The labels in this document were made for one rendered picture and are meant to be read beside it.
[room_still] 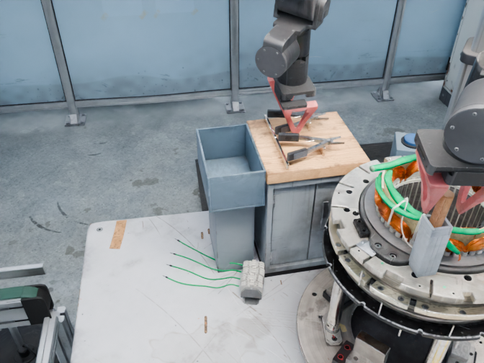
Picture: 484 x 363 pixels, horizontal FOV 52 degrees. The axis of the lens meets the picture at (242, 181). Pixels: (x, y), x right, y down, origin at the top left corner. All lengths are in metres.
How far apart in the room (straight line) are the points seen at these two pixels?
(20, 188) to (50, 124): 0.62
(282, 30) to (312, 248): 0.47
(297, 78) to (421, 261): 0.41
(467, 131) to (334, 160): 0.50
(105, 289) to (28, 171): 1.85
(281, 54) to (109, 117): 2.47
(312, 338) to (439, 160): 0.52
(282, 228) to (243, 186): 0.15
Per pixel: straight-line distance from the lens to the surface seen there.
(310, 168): 0.91
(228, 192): 0.91
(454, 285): 0.72
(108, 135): 3.05
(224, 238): 1.02
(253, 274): 1.04
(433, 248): 0.68
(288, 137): 0.95
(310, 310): 1.02
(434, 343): 0.83
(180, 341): 1.00
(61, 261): 2.31
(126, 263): 1.14
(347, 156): 0.95
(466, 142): 0.48
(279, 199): 0.95
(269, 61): 0.84
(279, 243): 1.03
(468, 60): 1.17
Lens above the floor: 1.61
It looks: 38 degrees down
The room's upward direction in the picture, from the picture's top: straight up
